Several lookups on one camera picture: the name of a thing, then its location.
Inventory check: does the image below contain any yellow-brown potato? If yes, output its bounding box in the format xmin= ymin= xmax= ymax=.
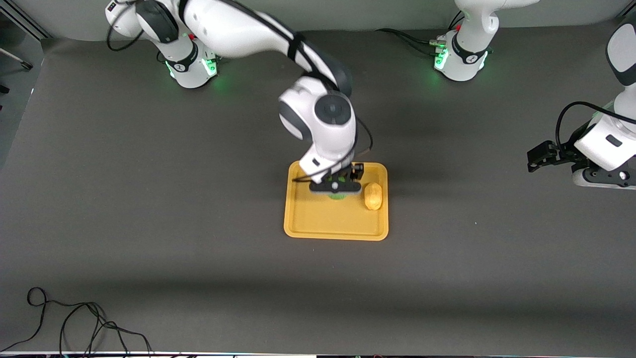
xmin=364 ymin=182 xmax=383 ymax=211

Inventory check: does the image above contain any yellow plastic tray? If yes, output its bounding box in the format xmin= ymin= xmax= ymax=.
xmin=283 ymin=161 xmax=389 ymax=242

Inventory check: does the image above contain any grey metal bar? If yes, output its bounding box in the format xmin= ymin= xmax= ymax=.
xmin=0 ymin=47 xmax=33 ymax=70

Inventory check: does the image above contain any black left arm base cable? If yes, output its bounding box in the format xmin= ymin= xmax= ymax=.
xmin=376 ymin=10 xmax=465 ymax=56

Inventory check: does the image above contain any loose black cable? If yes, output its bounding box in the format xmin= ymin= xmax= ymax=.
xmin=0 ymin=287 xmax=152 ymax=357

